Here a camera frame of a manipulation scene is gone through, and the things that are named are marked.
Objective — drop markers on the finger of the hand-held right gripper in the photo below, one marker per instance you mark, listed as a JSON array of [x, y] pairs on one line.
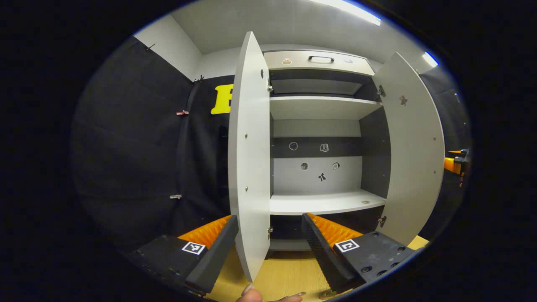
[[456, 152], [449, 164]]

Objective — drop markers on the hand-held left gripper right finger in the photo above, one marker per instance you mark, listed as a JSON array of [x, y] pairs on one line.
[[321, 256]]

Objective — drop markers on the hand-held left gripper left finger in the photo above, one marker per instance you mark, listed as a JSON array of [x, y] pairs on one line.
[[214, 260]]

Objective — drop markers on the round brown coaster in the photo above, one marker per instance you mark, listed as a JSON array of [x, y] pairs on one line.
[[326, 295]]

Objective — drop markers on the white cabinet shelf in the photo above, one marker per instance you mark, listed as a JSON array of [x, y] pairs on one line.
[[323, 108], [319, 203]]

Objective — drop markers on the white cabinet drawer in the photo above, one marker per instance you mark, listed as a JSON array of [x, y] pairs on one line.
[[356, 66]]

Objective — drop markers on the small ceiling light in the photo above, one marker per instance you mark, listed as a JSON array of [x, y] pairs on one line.
[[430, 59]]

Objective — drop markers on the black backdrop cloth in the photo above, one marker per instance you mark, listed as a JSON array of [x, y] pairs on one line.
[[126, 147]]

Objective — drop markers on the long ceiling light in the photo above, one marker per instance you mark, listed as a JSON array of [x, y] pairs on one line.
[[356, 11]]

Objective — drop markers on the black cloth clip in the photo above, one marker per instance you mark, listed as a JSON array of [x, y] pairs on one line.
[[200, 78]]

